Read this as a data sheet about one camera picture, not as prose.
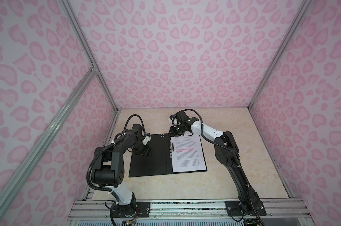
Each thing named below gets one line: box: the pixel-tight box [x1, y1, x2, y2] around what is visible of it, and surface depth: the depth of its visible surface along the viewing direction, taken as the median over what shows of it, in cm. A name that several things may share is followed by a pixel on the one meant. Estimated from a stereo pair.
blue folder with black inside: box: [128, 133, 208, 178], surface depth 92 cm
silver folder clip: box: [168, 139, 173, 159], surface depth 97 cm
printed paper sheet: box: [170, 134, 207, 173], surface depth 95 cm
